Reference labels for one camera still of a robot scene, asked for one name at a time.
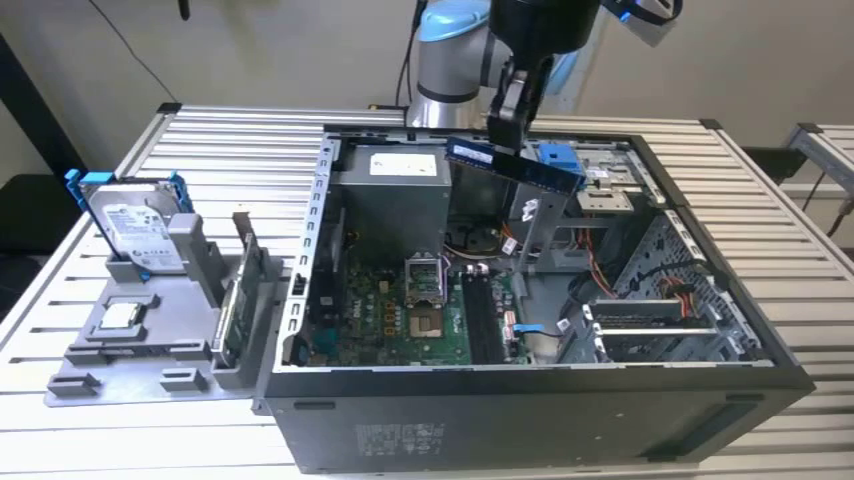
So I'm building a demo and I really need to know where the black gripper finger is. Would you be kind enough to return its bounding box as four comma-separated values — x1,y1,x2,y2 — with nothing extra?
485,69,546,151

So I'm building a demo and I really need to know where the RAM stick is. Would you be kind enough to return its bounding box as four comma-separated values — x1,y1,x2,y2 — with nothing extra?
444,134,581,195
97,348,173,360

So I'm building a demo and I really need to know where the blue drive latch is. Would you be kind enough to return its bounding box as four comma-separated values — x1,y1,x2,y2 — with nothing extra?
536,142,590,181

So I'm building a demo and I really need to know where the silver metal drive cage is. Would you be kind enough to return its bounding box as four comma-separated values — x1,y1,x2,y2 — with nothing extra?
508,141,670,275

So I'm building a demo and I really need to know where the black cooler fan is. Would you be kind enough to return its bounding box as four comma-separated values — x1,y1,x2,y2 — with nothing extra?
444,219,504,259

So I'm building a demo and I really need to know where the grey power supply unit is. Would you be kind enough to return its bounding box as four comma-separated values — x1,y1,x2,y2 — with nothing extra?
330,144,457,264

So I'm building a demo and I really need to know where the metal socket cover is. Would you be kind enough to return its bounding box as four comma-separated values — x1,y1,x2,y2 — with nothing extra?
403,251,448,308

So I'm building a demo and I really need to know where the CPU socket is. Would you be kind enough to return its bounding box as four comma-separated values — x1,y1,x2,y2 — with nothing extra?
407,309,446,342

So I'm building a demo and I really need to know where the green motherboard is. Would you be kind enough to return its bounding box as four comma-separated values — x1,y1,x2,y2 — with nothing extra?
303,219,536,367

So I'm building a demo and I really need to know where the metal disk bay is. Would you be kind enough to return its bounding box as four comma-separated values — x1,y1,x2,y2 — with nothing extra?
574,295,733,365

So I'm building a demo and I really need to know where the metal slat side table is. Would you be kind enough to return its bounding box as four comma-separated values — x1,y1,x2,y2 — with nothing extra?
778,121,854,204

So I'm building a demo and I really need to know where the graphics card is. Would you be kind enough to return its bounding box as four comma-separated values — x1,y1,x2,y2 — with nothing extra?
209,211,270,372

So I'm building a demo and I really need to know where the black PC case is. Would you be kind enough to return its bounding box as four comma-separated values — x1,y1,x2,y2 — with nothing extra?
250,122,818,476

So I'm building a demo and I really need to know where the silver hard disk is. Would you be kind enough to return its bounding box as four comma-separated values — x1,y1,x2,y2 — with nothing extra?
78,180,187,275

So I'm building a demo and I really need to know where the grey parts rack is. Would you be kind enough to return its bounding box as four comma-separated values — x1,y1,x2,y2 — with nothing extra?
41,212,297,410

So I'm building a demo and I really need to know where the blue disk carrier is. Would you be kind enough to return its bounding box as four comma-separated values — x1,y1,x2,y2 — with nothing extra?
63,168,197,282

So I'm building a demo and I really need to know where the silver CPU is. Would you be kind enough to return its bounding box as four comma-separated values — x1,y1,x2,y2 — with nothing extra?
97,303,145,332

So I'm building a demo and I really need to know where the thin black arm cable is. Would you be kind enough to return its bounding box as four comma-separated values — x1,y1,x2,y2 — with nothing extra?
395,0,430,107

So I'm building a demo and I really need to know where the wire with blue tab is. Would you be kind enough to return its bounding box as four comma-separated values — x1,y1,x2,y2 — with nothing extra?
510,322,566,339

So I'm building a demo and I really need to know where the red and orange wire bundle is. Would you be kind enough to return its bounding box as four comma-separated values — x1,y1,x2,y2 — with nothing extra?
658,276,701,320

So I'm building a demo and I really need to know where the thin black wall wire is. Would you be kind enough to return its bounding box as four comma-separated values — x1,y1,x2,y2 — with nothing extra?
89,0,183,106

